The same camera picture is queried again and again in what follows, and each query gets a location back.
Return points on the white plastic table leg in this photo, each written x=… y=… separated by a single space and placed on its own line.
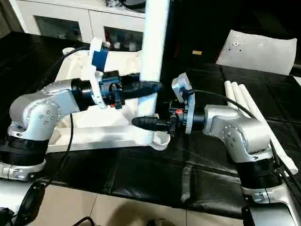
x=229 y=90
x=238 y=94
x=248 y=99
x=155 y=47

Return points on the white plastic table top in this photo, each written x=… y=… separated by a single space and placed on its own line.
x=105 y=134

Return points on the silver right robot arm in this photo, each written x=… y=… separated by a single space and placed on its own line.
x=240 y=131

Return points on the black table mat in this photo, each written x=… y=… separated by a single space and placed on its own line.
x=145 y=174

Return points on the small tan label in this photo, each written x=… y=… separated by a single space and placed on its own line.
x=197 y=52

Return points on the white cabinet with glass doors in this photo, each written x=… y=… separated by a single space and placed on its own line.
x=94 y=21

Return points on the black cabinet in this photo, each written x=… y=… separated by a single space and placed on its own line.
x=192 y=21

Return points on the white flat board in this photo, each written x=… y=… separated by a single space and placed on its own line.
x=298 y=80

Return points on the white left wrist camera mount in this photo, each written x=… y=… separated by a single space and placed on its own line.
x=96 y=80

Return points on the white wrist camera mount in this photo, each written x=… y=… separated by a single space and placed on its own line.
x=182 y=82
x=96 y=80

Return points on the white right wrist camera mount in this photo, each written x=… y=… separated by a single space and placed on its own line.
x=182 y=82

